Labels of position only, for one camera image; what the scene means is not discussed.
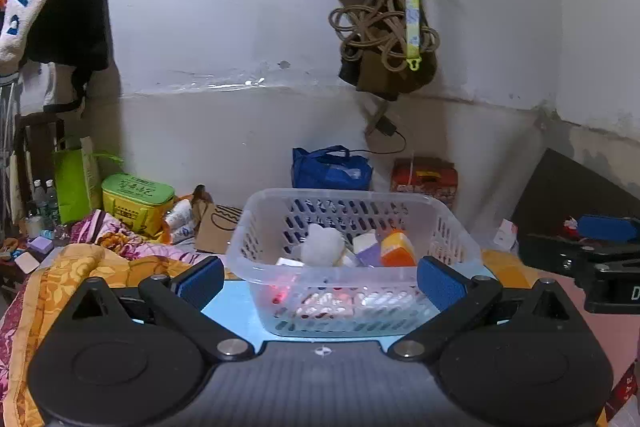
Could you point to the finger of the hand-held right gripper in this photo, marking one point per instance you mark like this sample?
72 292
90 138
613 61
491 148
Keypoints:
607 228
555 247

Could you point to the grey white plush toy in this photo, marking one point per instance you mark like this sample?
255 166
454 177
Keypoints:
322 247

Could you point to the red gift carton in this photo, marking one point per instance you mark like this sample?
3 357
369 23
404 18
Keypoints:
425 182

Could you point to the green paper bag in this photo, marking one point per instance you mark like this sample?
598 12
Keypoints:
72 182

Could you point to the black charger adapter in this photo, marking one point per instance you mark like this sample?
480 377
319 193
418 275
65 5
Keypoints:
386 127

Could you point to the white printed cup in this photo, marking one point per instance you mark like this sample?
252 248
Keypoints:
179 218

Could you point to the red white packaging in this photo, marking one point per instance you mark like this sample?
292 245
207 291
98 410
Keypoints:
625 399

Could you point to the clear plastic basket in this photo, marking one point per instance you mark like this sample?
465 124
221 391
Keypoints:
260 212

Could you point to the clear water bottle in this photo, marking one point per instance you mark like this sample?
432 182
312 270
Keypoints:
39 199
51 202

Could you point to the white cloth black trim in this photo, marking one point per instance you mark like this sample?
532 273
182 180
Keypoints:
35 87

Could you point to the white box red hearts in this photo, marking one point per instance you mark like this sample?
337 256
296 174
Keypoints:
325 307

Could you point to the small red packet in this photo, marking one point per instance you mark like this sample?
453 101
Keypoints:
280 293

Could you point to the orange capped bottle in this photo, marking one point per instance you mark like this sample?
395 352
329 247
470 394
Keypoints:
397 252

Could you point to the black board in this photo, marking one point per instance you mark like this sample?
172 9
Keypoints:
560 187

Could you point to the brown hanging bag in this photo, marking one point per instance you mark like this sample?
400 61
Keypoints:
385 78

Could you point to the brown paper bag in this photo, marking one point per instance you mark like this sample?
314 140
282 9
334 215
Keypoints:
220 227

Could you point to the blue shopping bag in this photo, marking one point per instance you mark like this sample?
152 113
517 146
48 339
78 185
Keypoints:
320 172

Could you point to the yellow green lunch bag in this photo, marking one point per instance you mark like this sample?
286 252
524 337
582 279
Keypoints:
135 202

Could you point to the pink mat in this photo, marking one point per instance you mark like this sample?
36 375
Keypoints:
617 339

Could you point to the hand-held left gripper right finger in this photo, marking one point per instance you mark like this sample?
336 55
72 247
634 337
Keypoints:
440 283

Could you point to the purple box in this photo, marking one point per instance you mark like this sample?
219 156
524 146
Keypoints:
371 256

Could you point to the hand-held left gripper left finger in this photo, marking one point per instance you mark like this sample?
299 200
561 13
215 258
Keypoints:
201 281

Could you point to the white paper scrap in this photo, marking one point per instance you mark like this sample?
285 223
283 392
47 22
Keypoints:
506 234

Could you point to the black garment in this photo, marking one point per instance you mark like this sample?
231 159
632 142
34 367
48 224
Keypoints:
65 27

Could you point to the small purple case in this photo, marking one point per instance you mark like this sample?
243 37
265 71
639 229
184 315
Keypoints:
40 245

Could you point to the orange floral blanket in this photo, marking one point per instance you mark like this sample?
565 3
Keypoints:
75 262

